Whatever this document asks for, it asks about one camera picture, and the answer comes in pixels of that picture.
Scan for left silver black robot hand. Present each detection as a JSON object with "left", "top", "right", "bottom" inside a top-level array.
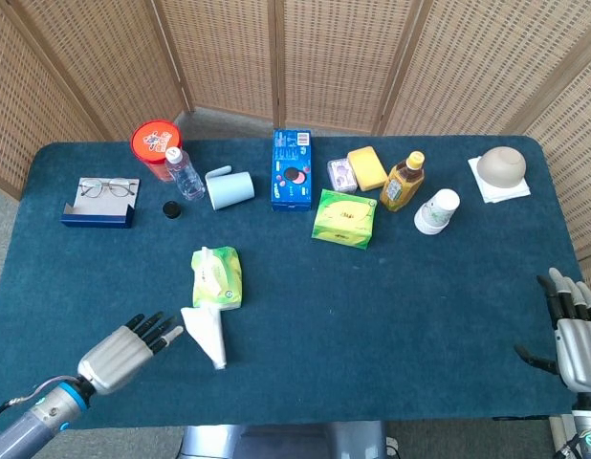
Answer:
[{"left": 77, "top": 312, "right": 186, "bottom": 396}]

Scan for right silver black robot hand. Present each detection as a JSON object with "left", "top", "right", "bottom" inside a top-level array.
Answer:
[{"left": 514, "top": 267, "right": 591, "bottom": 396}]

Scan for white tissue sheet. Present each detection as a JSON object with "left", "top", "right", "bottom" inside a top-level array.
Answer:
[{"left": 180, "top": 303, "right": 229, "bottom": 371}]

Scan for green soft tissue pack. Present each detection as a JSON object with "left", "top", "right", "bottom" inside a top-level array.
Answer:
[{"left": 189, "top": 246, "right": 244, "bottom": 312}]

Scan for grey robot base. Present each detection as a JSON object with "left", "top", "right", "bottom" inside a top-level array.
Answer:
[{"left": 178, "top": 420, "right": 388, "bottom": 459}]

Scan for blue glasses case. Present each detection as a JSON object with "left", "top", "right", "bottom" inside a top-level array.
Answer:
[{"left": 60, "top": 177, "right": 141, "bottom": 230}]

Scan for blue Oreo cookie box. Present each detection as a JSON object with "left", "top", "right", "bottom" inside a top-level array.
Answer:
[{"left": 270, "top": 129, "right": 314, "bottom": 212}]

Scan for green yellow box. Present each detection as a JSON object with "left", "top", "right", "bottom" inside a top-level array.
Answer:
[{"left": 311, "top": 188, "right": 378, "bottom": 251}]

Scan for white paper napkin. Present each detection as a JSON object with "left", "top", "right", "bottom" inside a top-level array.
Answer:
[{"left": 468, "top": 156, "right": 533, "bottom": 206}]

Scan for woven bamboo screen panel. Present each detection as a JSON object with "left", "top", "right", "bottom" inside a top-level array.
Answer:
[
  {"left": 149, "top": 0, "right": 281, "bottom": 128},
  {"left": 274, "top": 0, "right": 416, "bottom": 136},
  {"left": 7, "top": 0, "right": 194, "bottom": 142},
  {"left": 0, "top": 0, "right": 106, "bottom": 202},
  {"left": 505, "top": 28, "right": 591, "bottom": 283},
  {"left": 374, "top": 0, "right": 591, "bottom": 138}
]

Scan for clear plastic water bottle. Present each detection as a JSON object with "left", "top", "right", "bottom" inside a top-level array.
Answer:
[{"left": 164, "top": 146, "right": 207, "bottom": 202}]

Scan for white printed paper cup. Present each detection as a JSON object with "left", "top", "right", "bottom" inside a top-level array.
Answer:
[{"left": 413, "top": 188, "right": 461, "bottom": 236}]

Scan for beige ceramic bowl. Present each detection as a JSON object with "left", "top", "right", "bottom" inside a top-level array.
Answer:
[{"left": 476, "top": 145, "right": 528, "bottom": 189}]

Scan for light blue mug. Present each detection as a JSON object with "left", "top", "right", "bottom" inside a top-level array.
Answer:
[{"left": 204, "top": 164, "right": 255, "bottom": 211}]

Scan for red jar with orange lid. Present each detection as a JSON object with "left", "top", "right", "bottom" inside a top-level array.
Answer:
[{"left": 129, "top": 119, "right": 184, "bottom": 184}]

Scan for blue felt table cloth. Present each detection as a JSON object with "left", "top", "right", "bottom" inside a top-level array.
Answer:
[{"left": 0, "top": 135, "right": 591, "bottom": 434}]

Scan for tea bottle with yellow cap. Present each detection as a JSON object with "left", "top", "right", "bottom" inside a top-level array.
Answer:
[{"left": 379, "top": 150, "right": 427, "bottom": 213}]

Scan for yellow sponge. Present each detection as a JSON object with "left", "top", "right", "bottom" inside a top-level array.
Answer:
[{"left": 347, "top": 145, "right": 389, "bottom": 192}]

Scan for small purple clear pack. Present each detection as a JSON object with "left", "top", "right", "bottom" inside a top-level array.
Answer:
[{"left": 326, "top": 158, "right": 359, "bottom": 194}]

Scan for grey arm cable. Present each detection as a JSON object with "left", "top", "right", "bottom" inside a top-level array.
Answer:
[{"left": 0, "top": 375, "right": 80, "bottom": 423}]

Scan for thin metal frame glasses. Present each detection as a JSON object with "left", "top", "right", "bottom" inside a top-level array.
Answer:
[{"left": 77, "top": 177, "right": 139, "bottom": 199}]

